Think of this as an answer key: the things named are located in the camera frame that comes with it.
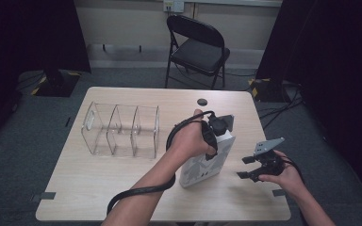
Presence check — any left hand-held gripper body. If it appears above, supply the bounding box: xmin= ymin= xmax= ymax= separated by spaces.
xmin=206 ymin=112 xmax=236 ymax=137

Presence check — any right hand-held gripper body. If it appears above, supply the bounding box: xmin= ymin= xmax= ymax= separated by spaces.
xmin=250 ymin=137 xmax=287 ymax=177

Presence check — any white box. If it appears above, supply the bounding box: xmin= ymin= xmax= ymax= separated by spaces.
xmin=178 ymin=130 xmax=237 ymax=188

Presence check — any clear acrylic book rack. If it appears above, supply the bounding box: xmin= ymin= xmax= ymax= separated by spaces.
xmin=80 ymin=101 xmax=161 ymax=160

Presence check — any person's left hand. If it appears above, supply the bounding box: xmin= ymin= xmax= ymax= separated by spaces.
xmin=168 ymin=108 xmax=217 ymax=165

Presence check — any person's right hand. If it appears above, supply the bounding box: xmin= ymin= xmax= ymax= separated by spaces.
xmin=257 ymin=149 xmax=304 ymax=198

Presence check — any grey tape strip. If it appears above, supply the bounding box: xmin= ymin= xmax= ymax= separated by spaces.
xmin=32 ymin=191 xmax=58 ymax=202
xmin=271 ymin=188 xmax=288 ymax=198

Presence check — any black stand base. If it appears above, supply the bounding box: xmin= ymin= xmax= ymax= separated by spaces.
xmin=248 ymin=77 xmax=286 ymax=104
xmin=31 ymin=69 xmax=82 ymax=98

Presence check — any black folding chair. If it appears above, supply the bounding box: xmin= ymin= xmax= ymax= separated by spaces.
xmin=164 ymin=14 xmax=231 ymax=90

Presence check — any black curtain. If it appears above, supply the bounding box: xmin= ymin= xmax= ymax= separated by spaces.
xmin=255 ymin=0 xmax=362 ymax=200
xmin=0 ymin=0 xmax=92 ymax=149

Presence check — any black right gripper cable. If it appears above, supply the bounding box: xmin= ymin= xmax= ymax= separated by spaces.
xmin=281 ymin=155 xmax=305 ymax=186

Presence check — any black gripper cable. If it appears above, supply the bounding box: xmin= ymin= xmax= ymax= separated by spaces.
xmin=106 ymin=110 xmax=217 ymax=217
xmin=281 ymin=155 xmax=305 ymax=186

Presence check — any black floor cable bundle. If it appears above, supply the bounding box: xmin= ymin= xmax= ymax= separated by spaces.
xmin=257 ymin=83 xmax=305 ymax=131

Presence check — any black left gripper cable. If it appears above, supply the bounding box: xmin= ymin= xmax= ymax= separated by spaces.
xmin=106 ymin=110 xmax=217 ymax=217

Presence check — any white wall socket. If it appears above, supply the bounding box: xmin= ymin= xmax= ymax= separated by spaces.
xmin=163 ymin=0 xmax=186 ymax=14

